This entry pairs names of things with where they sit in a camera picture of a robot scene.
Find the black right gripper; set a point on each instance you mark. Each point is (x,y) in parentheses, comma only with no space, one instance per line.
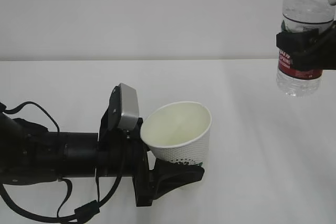
(308,55)

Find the clear plastic water bottle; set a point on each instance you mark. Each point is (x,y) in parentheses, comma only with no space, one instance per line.
(303,22)

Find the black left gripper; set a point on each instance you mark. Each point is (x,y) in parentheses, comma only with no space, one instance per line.
(122,153)

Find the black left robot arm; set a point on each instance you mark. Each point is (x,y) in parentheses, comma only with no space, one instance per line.
(31,154)

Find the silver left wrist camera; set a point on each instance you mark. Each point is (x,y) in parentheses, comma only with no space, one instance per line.
(123,109)

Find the white paper coffee cup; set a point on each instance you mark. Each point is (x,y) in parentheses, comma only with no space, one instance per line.
(179,133)

